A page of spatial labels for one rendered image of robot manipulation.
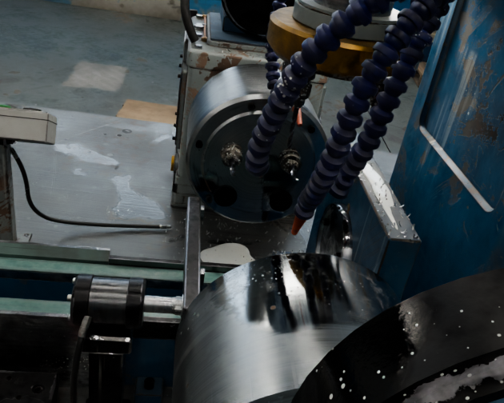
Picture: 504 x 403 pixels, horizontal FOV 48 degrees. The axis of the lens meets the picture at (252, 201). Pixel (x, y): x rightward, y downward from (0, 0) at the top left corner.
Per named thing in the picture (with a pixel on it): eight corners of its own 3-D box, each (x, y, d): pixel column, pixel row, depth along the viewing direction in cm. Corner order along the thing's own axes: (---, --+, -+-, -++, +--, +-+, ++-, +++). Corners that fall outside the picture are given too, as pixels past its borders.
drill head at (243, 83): (290, 153, 133) (312, 48, 121) (318, 242, 102) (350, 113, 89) (184, 141, 130) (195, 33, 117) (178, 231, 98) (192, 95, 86)
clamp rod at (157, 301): (186, 306, 69) (187, 294, 68) (186, 318, 67) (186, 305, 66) (119, 302, 68) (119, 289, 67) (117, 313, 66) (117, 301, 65)
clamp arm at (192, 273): (202, 328, 67) (202, 213, 88) (205, 309, 65) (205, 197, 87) (173, 326, 66) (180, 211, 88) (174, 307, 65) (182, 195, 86)
